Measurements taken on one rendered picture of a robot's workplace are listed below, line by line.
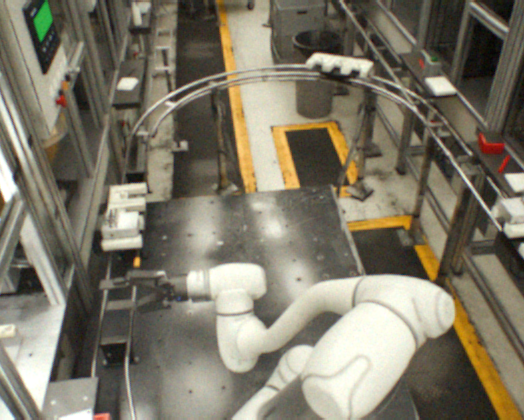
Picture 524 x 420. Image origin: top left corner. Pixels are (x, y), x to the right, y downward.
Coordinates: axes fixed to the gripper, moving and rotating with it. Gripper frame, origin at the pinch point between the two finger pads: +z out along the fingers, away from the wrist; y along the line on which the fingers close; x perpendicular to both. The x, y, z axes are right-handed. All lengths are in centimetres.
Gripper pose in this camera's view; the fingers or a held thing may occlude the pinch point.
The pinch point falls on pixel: (113, 295)
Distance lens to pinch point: 149.5
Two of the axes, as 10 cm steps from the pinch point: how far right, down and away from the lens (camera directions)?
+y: -0.3, -7.7, -6.4
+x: 1.2, 6.3, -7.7
